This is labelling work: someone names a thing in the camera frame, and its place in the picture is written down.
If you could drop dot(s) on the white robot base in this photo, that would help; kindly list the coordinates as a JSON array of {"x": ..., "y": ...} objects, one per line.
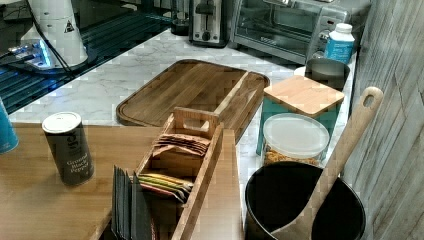
[{"x": 54, "y": 36}]

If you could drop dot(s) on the wooden drawer cabinet top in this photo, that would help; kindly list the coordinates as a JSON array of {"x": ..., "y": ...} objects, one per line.
[{"x": 36, "y": 205}]

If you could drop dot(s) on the brown tea bag stack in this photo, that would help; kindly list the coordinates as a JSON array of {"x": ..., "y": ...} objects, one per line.
[{"x": 187, "y": 143}]

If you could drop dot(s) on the dark wooden cutting board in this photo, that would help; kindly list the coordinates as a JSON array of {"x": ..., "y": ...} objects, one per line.
[{"x": 234, "y": 94}]

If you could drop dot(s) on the wooden tea bag organizer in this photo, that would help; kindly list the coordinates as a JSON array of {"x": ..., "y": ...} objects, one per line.
[{"x": 171, "y": 218}]

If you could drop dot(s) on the colourful tea bag stack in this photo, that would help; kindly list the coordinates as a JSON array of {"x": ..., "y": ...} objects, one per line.
[{"x": 166, "y": 185}]

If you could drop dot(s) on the clear jar with white lid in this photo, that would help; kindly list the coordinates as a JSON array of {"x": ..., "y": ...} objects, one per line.
[{"x": 293, "y": 137}]

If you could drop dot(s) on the teal canister with bamboo lid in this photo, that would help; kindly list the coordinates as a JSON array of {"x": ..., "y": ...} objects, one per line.
[{"x": 300, "y": 95}]

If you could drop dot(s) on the black utensil pot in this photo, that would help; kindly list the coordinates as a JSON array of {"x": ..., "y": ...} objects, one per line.
[{"x": 276, "y": 194}]

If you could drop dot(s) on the silver black toaster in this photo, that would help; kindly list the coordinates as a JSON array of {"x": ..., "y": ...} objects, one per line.
[{"x": 210, "y": 22}]

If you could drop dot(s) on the dark glass appliance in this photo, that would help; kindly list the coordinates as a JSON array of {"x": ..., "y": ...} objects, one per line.
[{"x": 180, "y": 17}]

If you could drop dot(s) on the silver toaster oven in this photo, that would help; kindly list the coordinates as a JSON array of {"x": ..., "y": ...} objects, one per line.
[{"x": 290, "y": 29}]

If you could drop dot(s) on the black tea bag stack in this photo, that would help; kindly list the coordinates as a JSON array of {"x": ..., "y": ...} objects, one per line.
[{"x": 131, "y": 218}]

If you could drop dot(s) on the grey metal bowl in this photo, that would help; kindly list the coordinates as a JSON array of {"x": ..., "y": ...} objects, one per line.
[{"x": 329, "y": 72}]

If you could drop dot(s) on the wooden spatula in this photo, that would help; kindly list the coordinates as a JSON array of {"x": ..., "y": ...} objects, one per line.
[{"x": 301, "y": 227}]

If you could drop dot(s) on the blue bottle with white cap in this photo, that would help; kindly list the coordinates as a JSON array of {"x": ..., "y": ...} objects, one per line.
[{"x": 340, "y": 43}]

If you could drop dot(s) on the black ground pepper can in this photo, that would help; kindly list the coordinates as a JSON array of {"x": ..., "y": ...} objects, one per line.
[{"x": 67, "y": 141}]

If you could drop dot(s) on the blue cup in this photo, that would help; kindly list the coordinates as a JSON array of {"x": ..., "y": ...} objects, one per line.
[{"x": 8, "y": 138}]

